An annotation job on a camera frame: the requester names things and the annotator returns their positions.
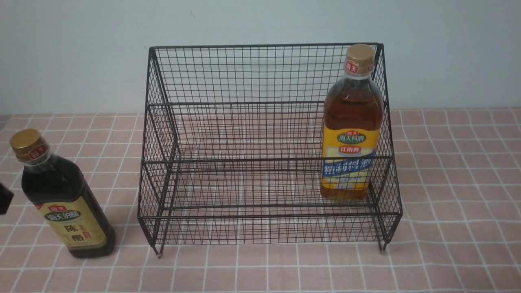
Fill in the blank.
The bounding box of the black wire mesh shelf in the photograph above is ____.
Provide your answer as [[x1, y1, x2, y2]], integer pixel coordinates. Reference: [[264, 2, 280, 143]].
[[137, 43, 403, 256]]

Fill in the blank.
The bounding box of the dark vinegar bottle gold cap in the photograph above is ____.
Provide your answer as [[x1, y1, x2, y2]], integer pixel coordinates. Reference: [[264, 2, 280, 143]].
[[9, 129, 116, 258]]

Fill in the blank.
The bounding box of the amber cooking wine bottle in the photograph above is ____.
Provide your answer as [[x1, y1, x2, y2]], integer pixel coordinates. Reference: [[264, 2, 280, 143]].
[[320, 44, 383, 201]]

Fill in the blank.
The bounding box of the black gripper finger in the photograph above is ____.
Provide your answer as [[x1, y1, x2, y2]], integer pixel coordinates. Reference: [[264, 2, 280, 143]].
[[0, 183, 14, 215]]

